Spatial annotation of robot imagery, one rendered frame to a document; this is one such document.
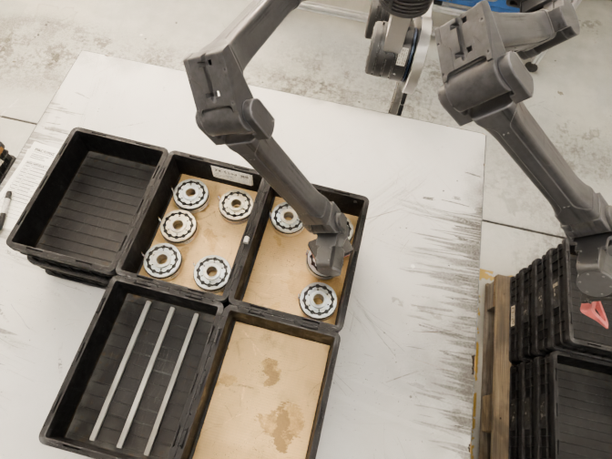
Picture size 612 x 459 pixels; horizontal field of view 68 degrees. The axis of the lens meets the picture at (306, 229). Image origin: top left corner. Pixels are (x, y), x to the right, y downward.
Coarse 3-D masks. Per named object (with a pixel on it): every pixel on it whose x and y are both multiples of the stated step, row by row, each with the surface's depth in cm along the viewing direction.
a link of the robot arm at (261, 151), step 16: (256, 112) 69; (256, 128) 70; (272, 128) 73; (224, 144) 77; (240, 144) 74; (256, 144) 74; (272, 144) 79; (256, 160) 78; (272, 160) 79; (288, 160) 84; (272, 176) 82; (288, 176) 84; (304, 176) 90; (288, 192) 87; (304, 192) 90; (304, 208) 92; (320, 208) 95; (336, 208) 101; (304, 224) 100; (320, 224) 98
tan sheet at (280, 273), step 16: (272, 208) 137; (352, 224) 136; (272, 240) 132; (288, 240) 132; (304, 240) 133; (352, 240) 134; (272, 256) 130; (288, 256) 130; (304, 256) 131; (256, 272) 128; (272, 272) 128; (288, 272) 128; (304, 272) 128; (256, 288) 126; (272, 288) 126; (288, 288) 126; (336, 288) 127; (256, 304) 124; (272, 304) 124; (288, 304) 124
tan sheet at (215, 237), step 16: (192, 176) 140; (224, 192) 138; (256, 192) 139; (176, 208) 135; (208, 208) 135; (208, 224) 133; (224, 224) 133; (240, 224) 134; (160, 240) 130; (192, 240) 131; (208, 240) 131; (224, 240) 131; (192, 256) 129; (224, 256) 129; (144, 272) 126; (192, 272) 127; (192, 288) 125
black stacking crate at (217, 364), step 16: (240, 320) 120; (256, 320) 115; (224, 336) 114; (304, 336) 119; (320, 336) 114; (224, 352) 118; (208, 384) 108; (208, 400) 113; (320, 400) 109; (192, 432) 103; (192, 448) 108
